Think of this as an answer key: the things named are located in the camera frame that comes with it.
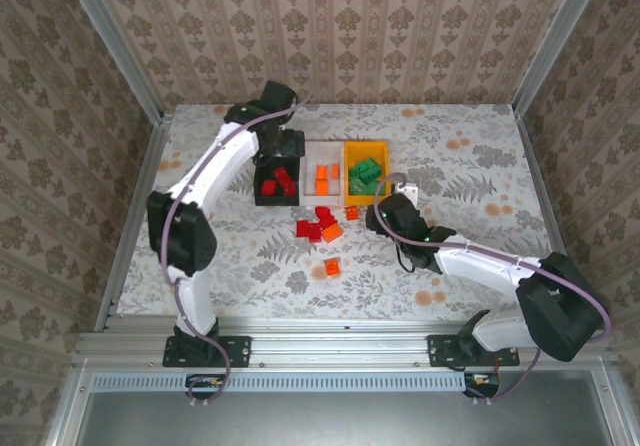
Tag aluminium cross rail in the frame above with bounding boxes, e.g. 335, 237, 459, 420
74, 318, 615, 367

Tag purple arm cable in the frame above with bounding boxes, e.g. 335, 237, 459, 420
373, 171, 614, 402
158, 65, 315, 407

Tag aluminium lower frame bar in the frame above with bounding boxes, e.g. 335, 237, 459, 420
47, 365, 94, 446
592, 365, 640, 446

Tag black plastic bin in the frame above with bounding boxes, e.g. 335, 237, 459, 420
253, 140, 305, 207

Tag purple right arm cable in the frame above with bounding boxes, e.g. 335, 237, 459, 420
373, 171, 614, 402

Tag small wire connector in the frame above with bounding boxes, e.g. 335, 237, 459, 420
185, 373, 227, 392
463, 371, 501, 398

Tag aluminium table side rail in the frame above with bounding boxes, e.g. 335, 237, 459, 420
93, 110, 176, 330
514, 108, 594, 330

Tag grey metal panel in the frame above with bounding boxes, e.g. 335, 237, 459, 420
74, 390, 619, 446

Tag grey slotted cable duct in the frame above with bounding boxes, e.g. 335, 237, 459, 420
91, 371, 467, 393

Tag yellow plastic bin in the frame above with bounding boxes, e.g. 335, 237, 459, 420
342, 139, 392, 209

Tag floral patterned table cover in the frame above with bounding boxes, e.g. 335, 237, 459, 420
107, 103, 574, 322

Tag aluminium frame post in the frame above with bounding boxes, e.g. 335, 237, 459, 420
510, 0, 611, 117
57, 0, 176, 125

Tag white plastic bin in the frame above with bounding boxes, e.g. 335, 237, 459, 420
298, 139, 347, 208

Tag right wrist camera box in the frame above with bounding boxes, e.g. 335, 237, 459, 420
394, 179, 419, 207

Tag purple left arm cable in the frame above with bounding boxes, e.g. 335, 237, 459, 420
158, 65, 315, 407

